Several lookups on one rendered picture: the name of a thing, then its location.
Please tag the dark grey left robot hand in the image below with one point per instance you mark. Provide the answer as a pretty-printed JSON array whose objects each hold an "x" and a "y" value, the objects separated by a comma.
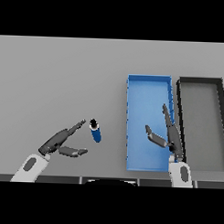
[{"x": 53, "y": 142}]

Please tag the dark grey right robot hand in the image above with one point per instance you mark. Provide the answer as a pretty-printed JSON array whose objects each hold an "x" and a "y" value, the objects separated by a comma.
[{"x": 174, "y": 138}]

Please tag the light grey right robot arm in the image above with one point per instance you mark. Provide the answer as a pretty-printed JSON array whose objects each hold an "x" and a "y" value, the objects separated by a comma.
[{"x": 180, "y": 174}]

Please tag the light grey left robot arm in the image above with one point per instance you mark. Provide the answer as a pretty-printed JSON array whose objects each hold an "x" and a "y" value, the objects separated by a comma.
[{"x": 30, "y": 168}]

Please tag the blue rectangular bin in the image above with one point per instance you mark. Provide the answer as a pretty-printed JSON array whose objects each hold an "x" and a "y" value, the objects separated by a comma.
[{"x": 148, "y": 122}]

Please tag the dark grey rectangular bin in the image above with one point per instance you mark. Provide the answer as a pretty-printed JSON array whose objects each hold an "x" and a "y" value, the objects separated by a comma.
[{"x": 201, "y": 123}]

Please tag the blue pipe with dark end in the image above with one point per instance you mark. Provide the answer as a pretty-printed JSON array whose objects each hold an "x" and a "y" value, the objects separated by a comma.
[{"x": 95, "y": 132}]

